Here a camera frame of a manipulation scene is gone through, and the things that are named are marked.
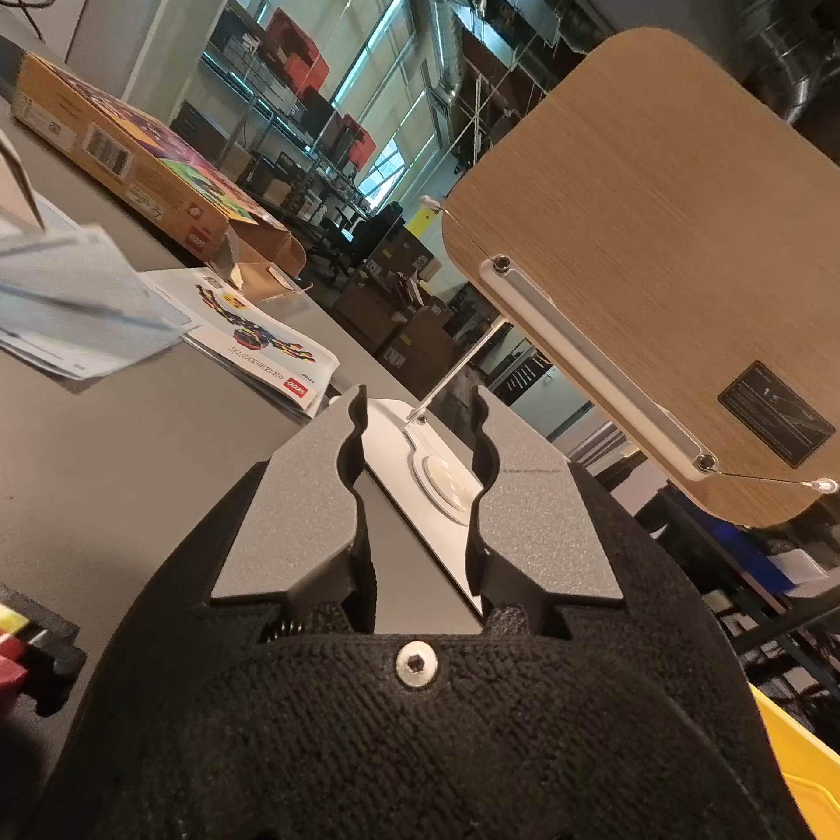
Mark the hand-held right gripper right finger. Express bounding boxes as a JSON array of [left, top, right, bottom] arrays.
[[467, 385, 624, 618]]

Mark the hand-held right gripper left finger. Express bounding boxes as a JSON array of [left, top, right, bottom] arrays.
[[211, 385, 378, 614]]

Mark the lego leaflet with model cover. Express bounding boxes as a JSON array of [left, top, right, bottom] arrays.
[[141, 266, 341, 421]]

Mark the red yellow black lego model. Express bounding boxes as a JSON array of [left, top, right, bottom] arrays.
[[0, 584, 88, 716]]

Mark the lego instruction booklet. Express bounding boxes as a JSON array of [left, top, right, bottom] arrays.
[[0, 128, 204, 382]]

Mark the orange lego box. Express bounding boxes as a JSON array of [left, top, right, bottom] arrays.
[[10, 52, 308, 296]]

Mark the dark furniture piece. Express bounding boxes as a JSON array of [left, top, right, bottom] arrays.
[[646, 489, 840, 706]]

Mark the stack of cardboard boxes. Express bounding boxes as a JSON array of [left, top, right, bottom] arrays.
[[335, 230, 487, 395]]

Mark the black office chair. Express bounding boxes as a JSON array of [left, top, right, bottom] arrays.
[[308, 200, 408, 283]]

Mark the yellow plastic parts bin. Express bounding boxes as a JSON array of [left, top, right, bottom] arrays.
[[748, 686, 840, 840]]

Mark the red storage box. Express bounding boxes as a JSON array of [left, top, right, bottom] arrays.
[[262, 7, 329, 86], [338, 112, 378, 168]]

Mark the metal storage shelving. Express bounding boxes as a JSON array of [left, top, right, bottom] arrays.
[[171, 0, 395, 217]]

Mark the silver ventilation duct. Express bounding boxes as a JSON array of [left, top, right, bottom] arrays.
[[420, 0, 840, 126]]

